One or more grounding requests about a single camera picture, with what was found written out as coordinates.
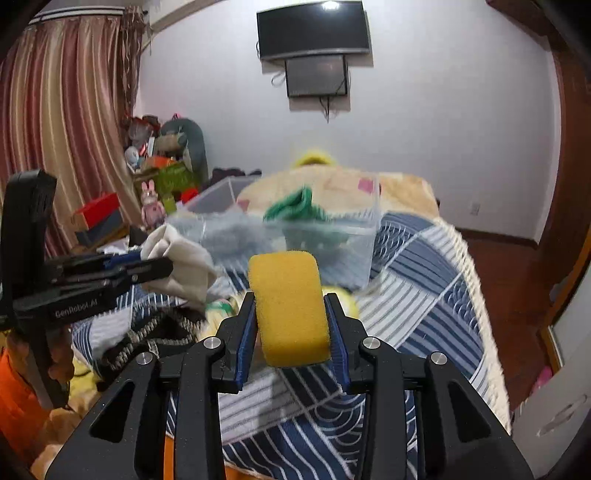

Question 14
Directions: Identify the black hat with chains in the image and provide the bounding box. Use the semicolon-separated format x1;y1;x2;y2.
97;306;205;381

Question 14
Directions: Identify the cream white sock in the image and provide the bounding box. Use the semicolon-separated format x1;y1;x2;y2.
140;224;218;305

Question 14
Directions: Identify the yellow sponge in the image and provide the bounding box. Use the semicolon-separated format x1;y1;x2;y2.
249;251;331;368

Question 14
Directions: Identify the clear plastic storage box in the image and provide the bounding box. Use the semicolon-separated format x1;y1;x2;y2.
168;169;380;291

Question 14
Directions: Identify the green knitted cloth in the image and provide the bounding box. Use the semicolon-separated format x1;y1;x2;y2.
262;186;352;259

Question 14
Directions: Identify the blue white patterned blanket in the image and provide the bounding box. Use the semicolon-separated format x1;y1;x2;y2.
74;213;509;479

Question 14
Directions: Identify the red box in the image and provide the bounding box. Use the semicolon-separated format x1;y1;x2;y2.
71;192;119;231

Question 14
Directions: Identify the pink rabbit toy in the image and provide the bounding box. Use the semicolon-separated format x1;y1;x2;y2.
140;180;166;230

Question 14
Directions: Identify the red cloth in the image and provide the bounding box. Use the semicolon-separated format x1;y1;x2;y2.
180;187;199;204

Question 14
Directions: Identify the beige fleece blanket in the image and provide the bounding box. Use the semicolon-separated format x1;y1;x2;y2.
236;165;440;219

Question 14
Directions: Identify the dark purple garment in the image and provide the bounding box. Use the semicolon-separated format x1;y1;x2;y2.
207;168;263;187

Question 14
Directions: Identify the green plush toy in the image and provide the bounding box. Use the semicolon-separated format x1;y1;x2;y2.
153;118;208;185

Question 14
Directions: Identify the striped brown curtain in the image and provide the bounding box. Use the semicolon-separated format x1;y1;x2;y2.
1;6;145;256

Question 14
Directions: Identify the yellow plush hoop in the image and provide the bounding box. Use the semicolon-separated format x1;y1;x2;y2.
291;149;339;169

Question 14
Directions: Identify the small black wall monitor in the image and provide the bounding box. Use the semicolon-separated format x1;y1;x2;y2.
284;55;349;98

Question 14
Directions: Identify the large black wall television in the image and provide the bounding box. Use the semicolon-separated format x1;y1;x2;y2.
256;1;370;60

